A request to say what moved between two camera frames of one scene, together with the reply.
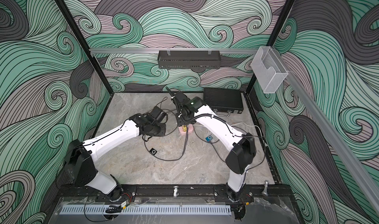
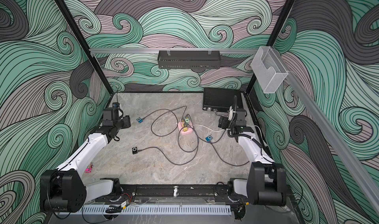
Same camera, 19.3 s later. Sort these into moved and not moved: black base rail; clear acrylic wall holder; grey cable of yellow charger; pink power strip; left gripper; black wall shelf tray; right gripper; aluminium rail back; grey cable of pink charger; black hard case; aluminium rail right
Moved: grey cable of pink charger; right gripper; left gripper; grey cable of yellow charger
Not moved: clear acrylic wall holder; aluminium rail right; black base rail; black hard case; aluminium rail back; pink power strip; black wall shelf tray
